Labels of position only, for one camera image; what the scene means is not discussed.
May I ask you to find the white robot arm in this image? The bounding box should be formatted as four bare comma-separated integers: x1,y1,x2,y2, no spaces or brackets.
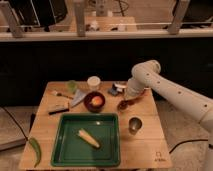
124,60,213,171

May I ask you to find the black cable right floor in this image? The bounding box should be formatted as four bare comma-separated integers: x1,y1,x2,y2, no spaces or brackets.
168,138,210,155

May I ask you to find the green translucent cup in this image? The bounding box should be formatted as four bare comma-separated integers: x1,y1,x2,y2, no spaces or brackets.
67,80,77,94

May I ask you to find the small metal cup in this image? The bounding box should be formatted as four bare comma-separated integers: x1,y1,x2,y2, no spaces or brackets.
129,117,143,134

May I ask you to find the small wooden brush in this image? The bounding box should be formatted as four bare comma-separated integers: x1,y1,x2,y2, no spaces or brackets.
51,90,73,99

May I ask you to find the grey folded cloth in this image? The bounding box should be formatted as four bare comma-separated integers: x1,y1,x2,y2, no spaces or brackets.
70,89,86,108

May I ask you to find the white spoon on plate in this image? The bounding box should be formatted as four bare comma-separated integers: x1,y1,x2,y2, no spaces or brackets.
114,83,127,89

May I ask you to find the green plastic tray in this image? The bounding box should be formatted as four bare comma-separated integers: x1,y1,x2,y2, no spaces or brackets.
51,114,120,167

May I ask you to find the orange red plate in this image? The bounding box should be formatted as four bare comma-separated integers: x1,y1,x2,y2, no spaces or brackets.
139,88,149,98

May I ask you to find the dark red bowl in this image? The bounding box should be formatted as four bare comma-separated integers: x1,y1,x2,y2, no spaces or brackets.
84,91,105,113

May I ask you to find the orange fruit in bowl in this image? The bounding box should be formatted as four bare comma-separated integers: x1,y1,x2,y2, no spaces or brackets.
91,96,103,106

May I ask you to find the green chili pepper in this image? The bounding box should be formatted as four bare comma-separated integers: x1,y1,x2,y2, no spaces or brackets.
28,137,42,167

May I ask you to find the black cable left floor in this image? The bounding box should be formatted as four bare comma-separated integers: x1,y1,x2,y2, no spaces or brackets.
2,106,30,142

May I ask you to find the yellow corn cob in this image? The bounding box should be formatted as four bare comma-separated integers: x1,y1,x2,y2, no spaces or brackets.
78,129,100,148

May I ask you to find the white paper cup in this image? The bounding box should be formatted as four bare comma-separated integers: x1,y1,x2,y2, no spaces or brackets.
87,76,101,91

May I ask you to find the black cable floor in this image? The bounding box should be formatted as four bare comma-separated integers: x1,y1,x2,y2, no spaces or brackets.
2,106,30,142
168,138,210,155

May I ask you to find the dark red grape bunch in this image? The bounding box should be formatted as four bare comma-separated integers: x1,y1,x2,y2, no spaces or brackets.
117,100,128,111

